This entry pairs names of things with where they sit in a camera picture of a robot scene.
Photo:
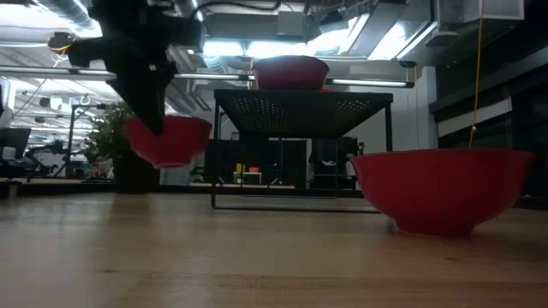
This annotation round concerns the black metal stand frame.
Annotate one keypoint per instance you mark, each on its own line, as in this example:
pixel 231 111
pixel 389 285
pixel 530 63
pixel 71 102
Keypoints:
pixel 72 128

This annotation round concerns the round black ceiling device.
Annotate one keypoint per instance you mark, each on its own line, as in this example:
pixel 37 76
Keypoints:
pixel 60 41

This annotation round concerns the small yellow box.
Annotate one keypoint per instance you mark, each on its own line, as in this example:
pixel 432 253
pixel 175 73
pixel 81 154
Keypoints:
pixel 238 168

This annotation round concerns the small white table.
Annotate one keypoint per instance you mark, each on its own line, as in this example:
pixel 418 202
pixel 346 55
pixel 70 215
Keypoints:
pixel 250 176

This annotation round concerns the large silver ductwork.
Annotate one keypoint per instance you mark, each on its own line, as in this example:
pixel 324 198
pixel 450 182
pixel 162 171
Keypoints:
pixel 385 30

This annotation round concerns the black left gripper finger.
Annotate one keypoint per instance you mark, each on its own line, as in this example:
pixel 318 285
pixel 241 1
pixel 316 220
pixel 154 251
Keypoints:
pixel 147 102

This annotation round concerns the long LED light bar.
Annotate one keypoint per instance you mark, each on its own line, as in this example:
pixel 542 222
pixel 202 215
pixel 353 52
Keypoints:
pixel 368 81

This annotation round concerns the small black monitor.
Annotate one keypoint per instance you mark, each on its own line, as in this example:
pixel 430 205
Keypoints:
pixel 351 147

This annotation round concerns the green potted plant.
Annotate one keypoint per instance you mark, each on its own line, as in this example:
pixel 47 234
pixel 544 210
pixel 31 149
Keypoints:
pixel 103 137

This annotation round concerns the black perforated metal rack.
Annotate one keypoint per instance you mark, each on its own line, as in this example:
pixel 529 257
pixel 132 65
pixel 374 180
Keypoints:
pixel 299 111

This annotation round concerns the large black monitor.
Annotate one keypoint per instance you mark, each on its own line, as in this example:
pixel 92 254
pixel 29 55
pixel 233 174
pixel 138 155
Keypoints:
pixel 15 139

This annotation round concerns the black partition panel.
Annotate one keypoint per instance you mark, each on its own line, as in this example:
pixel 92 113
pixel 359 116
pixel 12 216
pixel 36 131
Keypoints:
pixel 282 162

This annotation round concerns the black aluminium table frame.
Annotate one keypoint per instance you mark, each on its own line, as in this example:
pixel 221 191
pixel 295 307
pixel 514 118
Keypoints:
pixel 64 190

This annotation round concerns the person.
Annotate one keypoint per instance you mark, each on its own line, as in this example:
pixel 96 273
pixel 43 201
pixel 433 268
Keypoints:
pixel 327 158

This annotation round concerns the small orange box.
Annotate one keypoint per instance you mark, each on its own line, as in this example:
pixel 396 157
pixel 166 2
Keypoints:
pixel 254 169

